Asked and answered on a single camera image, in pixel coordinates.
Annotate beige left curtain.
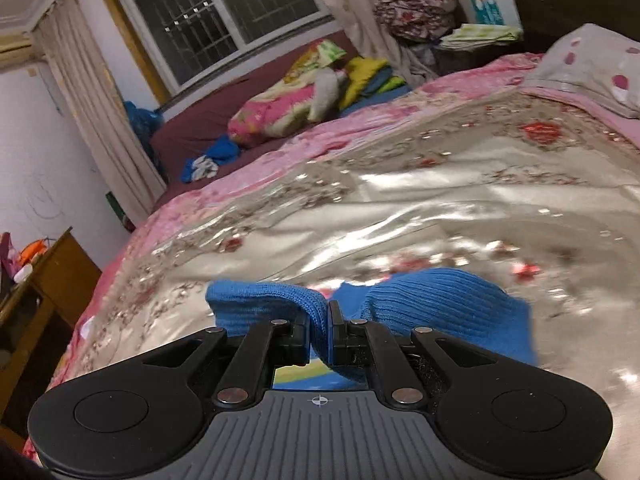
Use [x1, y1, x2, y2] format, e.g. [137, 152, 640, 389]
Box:
[32, 0, 166, 226]

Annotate maroon bed sheet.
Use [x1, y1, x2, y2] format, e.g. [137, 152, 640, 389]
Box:
[150, 29, 359, 208]

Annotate blue knitted sweater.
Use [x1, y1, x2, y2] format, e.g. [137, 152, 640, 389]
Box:
[205, 268, 537, 390]

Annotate green white folded cloth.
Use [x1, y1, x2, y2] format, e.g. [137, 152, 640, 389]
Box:
[438, 24, 523, 51]

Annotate barred dark window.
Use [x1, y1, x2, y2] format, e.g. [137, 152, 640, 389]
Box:
[118, 0, 329, 94]

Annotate white plush toy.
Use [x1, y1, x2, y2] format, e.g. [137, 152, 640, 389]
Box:
[307, 67, 347, 124]

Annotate beige right curtain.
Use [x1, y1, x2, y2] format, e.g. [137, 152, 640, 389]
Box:
[321, 0, 437, 88]

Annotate silver pink floral bedspread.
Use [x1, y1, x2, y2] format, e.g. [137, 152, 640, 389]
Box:
[52, 54, 639, 479]

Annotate beige curtain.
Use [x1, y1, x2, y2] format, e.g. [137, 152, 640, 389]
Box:
[321, 0, 437, 88]
[32, 0, 166, 226]

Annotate wooden desk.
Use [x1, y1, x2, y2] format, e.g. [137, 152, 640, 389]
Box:
[1, 230, 101, 453]

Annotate blue white crumpled garment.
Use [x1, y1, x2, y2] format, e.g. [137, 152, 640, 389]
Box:
[180, 134, 241, 183]

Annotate white pillow red dots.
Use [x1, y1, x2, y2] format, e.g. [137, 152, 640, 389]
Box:
[525, 24, 640, 119]

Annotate orange object on desk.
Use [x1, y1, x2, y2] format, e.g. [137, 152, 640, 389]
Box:
[18, 238, 48, 266]

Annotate blue plastic bag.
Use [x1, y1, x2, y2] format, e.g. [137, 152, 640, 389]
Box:
[122, 101, 164, 171]

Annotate pink floral folded quilt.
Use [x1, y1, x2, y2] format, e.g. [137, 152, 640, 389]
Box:
[228, 39, 347, 146]

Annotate red floral bundled quilt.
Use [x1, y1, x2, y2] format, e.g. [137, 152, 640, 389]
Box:
[373, 0, 458, 42]

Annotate yellow blue folded clothes stack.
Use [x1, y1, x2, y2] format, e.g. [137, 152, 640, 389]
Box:
[338, 56, 411, 117]

